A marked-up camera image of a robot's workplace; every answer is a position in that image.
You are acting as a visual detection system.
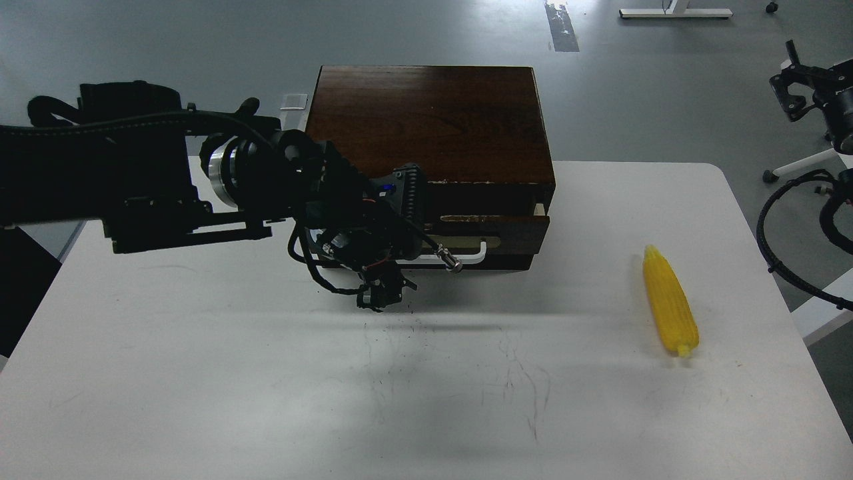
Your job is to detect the grey floor tape strip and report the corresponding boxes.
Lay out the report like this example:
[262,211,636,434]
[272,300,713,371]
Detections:
[543,1,580,53]

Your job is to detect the white drawer handle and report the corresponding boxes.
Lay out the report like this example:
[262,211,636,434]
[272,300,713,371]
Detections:
[397,238,488,270]

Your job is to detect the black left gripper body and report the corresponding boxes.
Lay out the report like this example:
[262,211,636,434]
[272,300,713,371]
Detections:
[277,130,396,271]

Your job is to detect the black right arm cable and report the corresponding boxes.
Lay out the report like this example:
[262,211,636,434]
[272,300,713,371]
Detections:
[757,170,853,313]

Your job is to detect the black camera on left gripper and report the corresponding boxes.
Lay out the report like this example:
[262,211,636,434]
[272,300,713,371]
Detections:
[369,163,427,261]

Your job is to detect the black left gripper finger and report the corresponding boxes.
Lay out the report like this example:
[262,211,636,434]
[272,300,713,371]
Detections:
[357,263,418,312]

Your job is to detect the yellow toy corn cob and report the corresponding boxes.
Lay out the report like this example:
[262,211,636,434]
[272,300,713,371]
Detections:
[642,244,700,358]

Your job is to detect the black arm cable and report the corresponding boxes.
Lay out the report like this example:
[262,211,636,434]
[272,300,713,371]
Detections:
[27,95,294,154]
[757,170,853,313]

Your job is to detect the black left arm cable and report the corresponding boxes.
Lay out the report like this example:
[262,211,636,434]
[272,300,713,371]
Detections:
[27,95,294,154]

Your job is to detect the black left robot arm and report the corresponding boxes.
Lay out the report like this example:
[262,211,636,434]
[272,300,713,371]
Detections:
[2,80,441,312]

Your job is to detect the dark wooden drawer cabinet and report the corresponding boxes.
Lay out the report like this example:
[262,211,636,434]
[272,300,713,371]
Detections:
[303,65,556,271]

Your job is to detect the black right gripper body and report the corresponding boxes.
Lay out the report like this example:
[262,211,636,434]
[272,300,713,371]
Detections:
[823,60,852,154]

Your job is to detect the dark wooden drawer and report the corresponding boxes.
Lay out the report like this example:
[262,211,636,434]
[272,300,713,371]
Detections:
[424,203,551,271]

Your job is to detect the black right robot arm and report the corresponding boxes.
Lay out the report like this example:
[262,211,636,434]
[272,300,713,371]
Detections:
[770,39,852,254]

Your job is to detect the white table leg base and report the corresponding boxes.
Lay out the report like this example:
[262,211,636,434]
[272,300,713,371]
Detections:
[618,1,734,19]

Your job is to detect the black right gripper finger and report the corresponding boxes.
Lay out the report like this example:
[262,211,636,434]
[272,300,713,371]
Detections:
[769,40,834,123]

